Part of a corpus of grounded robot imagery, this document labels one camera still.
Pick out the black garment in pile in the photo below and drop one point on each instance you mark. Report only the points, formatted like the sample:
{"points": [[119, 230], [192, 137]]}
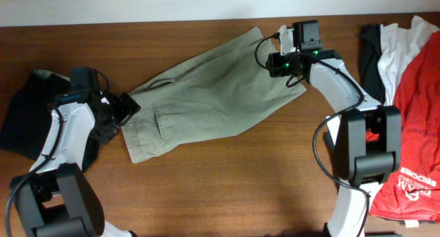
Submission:
{"points": [[370, 54]]}

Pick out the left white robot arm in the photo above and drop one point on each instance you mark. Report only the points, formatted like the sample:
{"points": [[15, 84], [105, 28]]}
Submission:
{"points": [[54, 198]]}

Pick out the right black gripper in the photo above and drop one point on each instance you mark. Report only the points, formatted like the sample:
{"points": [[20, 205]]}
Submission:
{"points": [[276, 66]]}

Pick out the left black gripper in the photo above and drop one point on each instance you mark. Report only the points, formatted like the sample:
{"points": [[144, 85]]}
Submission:
{"points": [[126, 106]]}

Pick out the red printed t-shirt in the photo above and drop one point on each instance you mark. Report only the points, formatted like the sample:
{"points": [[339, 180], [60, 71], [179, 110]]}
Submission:
{"points": [[412, 193]]}

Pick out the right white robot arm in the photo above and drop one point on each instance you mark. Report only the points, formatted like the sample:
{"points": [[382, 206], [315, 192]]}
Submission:
{"points": [[366, 136]]}

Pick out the khaki green shorts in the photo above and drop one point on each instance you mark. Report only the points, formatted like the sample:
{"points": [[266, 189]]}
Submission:
{"points": [[220, 93]]}

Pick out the white garment in pile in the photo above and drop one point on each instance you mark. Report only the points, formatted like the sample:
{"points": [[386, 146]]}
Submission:
{"points": [[399, 47]]}

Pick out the folded black shorts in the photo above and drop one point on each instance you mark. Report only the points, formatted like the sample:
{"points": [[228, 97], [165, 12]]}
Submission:
{"points": [[28, 120]]}

